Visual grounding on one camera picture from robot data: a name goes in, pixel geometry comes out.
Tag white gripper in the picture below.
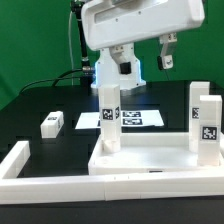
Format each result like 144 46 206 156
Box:
81 0 205 74

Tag black cable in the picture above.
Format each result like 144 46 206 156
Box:
19 68 96 95

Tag marker sheet black white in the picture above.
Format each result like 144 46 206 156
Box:
75 110 164 129

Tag white U-shaped fence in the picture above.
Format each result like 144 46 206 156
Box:
0 141 224 205

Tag white desk top tray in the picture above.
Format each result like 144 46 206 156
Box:
87 131 224 176

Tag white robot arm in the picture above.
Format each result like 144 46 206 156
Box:
81 0 205 93

